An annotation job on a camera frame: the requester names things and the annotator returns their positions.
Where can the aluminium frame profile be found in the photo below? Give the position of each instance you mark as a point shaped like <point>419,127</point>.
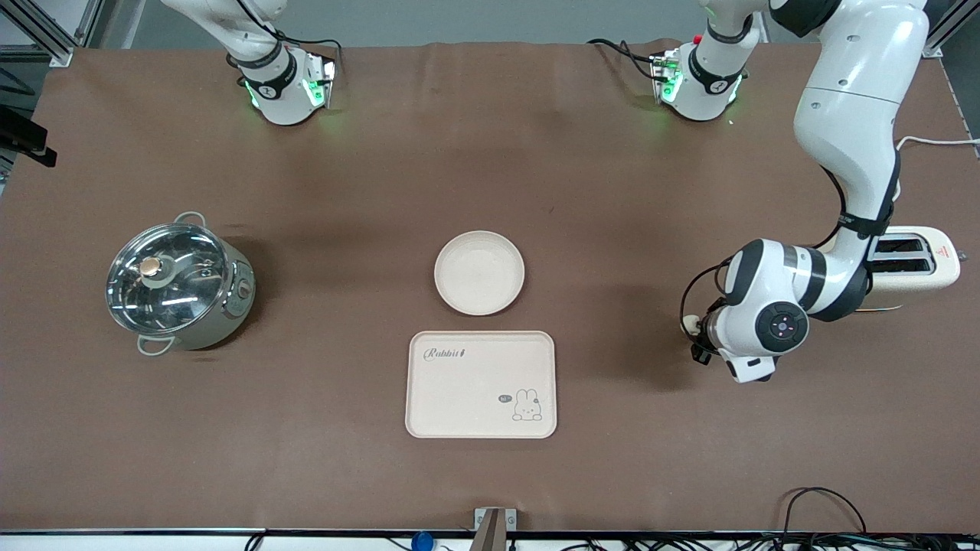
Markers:
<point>38,34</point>
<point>949,30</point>

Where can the blue round cap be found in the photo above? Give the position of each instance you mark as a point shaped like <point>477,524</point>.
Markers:
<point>422,542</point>

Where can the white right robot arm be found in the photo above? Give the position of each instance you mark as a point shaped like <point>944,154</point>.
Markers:
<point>276,92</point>

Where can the cream two-slot toaster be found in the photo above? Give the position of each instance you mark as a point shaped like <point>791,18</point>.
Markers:
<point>919,260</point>

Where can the beige rabbit print tray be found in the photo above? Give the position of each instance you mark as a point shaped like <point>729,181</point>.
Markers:
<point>475,383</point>

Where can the brown table cloth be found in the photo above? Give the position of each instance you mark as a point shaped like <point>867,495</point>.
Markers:
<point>490,168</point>

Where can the beige round plate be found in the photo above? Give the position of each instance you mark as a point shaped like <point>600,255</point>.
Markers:
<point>479,273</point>

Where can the steel electric cooking pot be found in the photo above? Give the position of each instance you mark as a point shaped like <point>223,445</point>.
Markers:
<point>218,314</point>

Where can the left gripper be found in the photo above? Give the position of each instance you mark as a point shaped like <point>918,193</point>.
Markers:
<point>700,354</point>

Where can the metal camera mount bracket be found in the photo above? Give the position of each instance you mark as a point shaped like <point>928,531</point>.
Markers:
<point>494,528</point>

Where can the glass pot lid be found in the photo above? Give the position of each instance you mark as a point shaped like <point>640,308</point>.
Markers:
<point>164,279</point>

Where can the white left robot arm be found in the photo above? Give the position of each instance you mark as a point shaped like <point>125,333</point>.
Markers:
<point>850,115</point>

